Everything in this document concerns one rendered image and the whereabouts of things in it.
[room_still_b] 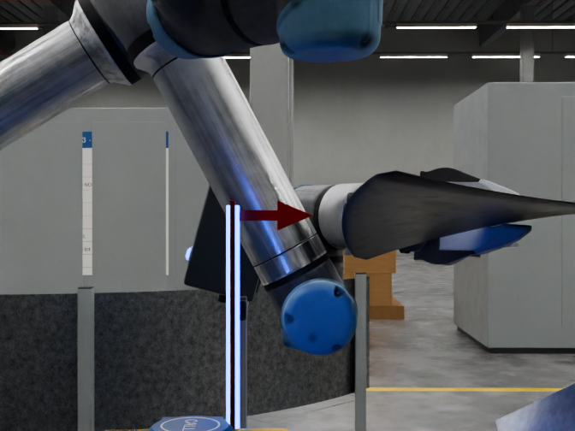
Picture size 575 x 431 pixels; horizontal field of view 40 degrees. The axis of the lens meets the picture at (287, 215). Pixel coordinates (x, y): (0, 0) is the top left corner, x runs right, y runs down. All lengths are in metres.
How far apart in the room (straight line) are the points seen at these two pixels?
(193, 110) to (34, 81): 0.23
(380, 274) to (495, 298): 2.23
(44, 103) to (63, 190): 5.91
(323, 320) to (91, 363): 1.59
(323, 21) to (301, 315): 0.32
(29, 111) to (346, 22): 0.50
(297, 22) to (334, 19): 0.03
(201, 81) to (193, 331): 1.66
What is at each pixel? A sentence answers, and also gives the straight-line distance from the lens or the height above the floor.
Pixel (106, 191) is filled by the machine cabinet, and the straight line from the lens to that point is 6.78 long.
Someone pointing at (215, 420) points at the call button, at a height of 1.08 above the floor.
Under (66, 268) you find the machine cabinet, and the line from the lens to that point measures 6.88.
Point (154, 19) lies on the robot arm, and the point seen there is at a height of 1.35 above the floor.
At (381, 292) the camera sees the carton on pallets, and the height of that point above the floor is 0.29.
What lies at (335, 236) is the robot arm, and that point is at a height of 1.16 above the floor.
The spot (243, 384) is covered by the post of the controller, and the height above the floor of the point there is 0.93.
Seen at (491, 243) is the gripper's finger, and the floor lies 1.15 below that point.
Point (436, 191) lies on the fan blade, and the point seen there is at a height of 1.20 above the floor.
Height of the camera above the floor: 1.18
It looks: level
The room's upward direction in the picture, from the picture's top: straight up
